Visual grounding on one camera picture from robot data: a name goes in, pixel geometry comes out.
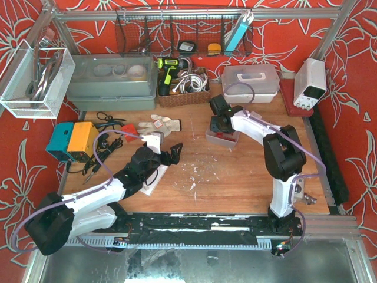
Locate beige work glove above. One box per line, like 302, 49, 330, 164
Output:
137, 114, 182, 137

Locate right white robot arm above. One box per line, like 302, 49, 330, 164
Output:
209, 95, 306, 232

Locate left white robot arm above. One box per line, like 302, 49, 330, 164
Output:
24, 143, 183, 255

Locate red spring back left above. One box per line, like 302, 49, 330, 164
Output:
216, 133, 236, 142

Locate translucent plastic spring box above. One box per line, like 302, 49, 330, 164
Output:
205, 127, 240, 149

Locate woven wicker basket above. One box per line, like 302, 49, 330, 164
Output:
157, 67, 211, 107

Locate red cube adapter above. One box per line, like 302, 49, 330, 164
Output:
121, 123, 138, 143

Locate teal and yellow device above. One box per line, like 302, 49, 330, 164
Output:
45, 121, 99, 163

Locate yellow tape measure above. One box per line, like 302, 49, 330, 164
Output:
207, 43, 222, 56

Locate red mat under supply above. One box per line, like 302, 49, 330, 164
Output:
280, 78, 314, 117

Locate grey green plastic toolbox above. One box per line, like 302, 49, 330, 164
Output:
66, 54, 158, 111

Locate blue white power strip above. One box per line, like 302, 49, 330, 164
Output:
224, 10, 254, 56

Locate white bench power supply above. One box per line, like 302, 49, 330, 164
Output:
293, 58, 326, 111

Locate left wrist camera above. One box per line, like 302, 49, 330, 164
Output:
140, 132, 164, 154

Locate white peg base plate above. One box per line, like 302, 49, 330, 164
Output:
140, 165, 168, 196

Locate black cable bundle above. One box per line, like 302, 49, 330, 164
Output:
66, 111, 127, 185

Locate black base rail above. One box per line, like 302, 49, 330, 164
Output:
94, 213, 303, 246

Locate yellow green cordless drill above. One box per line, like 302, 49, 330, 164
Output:
157, 57, 189, 96

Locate black wire hanging basket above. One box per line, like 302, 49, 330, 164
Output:
114, 6, 254, 58

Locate clear acrylic wall bin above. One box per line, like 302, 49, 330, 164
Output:
1, 40, 75, 119

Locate aluminium frame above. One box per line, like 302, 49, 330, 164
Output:
0, 0, 365, 89

